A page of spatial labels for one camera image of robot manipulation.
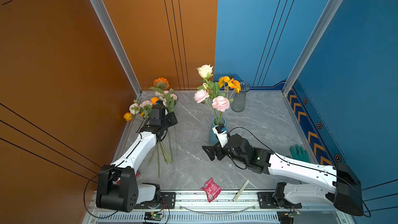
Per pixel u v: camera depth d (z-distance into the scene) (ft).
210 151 2.08
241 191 2.51
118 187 1.33
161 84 2.91
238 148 1.75
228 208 2.38
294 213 2.28
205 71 2.22
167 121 2.46
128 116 3.36
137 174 2.65
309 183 1.52
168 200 2.42
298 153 2.89
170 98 3.67
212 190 2.48
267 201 2.38
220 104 2.25
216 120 2.59
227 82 2.20
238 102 3.36
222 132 2.04
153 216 2.32
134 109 3.45
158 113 2.11
